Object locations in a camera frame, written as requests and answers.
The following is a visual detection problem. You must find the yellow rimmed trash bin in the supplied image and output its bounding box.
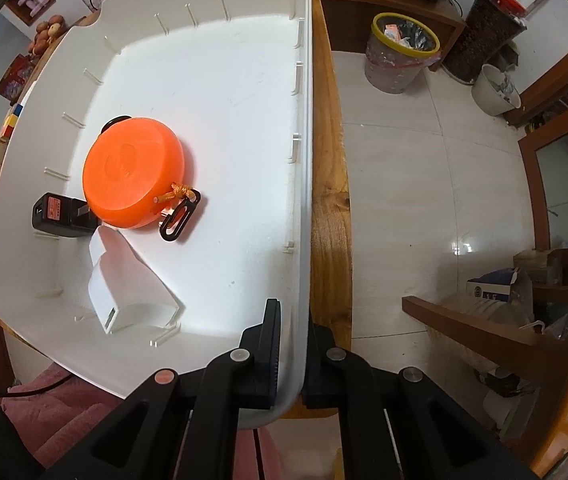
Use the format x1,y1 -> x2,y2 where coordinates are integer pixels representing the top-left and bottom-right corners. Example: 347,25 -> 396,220
364,11 -> 441,95

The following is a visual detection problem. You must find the wooden glass door cabinet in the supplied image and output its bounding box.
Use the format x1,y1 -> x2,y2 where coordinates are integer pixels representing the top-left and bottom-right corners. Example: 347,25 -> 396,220
504,35 -> 568,271

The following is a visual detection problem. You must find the white bucket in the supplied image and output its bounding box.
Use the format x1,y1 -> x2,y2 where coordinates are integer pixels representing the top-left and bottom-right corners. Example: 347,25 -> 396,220
471,63 -> 522,117

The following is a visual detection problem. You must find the colourful puzzle cube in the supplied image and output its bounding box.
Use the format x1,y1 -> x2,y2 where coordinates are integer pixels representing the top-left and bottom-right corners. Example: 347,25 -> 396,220
0,104 -> 24,142

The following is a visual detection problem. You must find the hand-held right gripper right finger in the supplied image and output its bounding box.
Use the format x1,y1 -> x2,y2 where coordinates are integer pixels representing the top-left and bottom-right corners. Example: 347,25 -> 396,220
304,325 -> 540,480

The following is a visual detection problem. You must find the pink fleece cloth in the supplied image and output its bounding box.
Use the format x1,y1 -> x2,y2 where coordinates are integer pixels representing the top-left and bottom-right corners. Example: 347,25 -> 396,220
0,365 -> 130,466

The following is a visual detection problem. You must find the bowl of fruit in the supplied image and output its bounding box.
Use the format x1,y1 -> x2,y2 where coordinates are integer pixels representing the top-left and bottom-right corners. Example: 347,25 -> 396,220
26,14 -> 67,56

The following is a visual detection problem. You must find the blue white box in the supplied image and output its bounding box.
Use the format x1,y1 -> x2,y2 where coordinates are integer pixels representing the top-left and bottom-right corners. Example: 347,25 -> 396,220
466,267 -> 535,306

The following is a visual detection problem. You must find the dark woven tall basket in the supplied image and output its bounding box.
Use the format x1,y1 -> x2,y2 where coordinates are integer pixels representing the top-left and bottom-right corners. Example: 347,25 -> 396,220
444,0 -> 527,86

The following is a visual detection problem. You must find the black charger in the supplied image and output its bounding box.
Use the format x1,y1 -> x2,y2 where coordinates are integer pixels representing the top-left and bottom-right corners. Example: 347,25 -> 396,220
31,192 -> 100,238

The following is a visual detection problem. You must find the thin black cable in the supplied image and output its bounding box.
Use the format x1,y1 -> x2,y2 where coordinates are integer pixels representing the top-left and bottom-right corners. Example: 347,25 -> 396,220
1,375 -> 72,398

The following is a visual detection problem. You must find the white plastic bin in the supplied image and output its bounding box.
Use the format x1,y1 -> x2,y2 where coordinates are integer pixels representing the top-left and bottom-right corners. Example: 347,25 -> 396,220
0,0 -> 315,431

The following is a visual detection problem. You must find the red tin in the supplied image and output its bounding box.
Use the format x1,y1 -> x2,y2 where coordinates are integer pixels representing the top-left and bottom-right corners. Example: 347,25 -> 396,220
0,55 -> 40,106

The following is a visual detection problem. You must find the orange round case with carabiners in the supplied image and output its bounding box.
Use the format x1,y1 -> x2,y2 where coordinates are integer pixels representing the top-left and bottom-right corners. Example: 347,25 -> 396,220
82,116 -> 204,243

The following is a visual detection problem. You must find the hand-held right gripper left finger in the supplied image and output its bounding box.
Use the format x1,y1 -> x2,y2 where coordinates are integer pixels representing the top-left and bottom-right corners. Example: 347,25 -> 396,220
39,299 -> 282,480

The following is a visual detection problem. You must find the brown wooden rail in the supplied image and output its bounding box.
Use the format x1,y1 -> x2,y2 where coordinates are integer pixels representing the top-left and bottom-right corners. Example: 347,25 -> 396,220
401,296 -> 568,361

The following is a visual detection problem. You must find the white plastic sack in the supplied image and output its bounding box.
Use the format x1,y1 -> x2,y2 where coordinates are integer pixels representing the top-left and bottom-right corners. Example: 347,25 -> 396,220
429,295 -> 535,386

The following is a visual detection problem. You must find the cardboard box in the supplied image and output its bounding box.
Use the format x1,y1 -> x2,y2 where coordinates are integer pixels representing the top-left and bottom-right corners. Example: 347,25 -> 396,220
514,247 -> 565,286

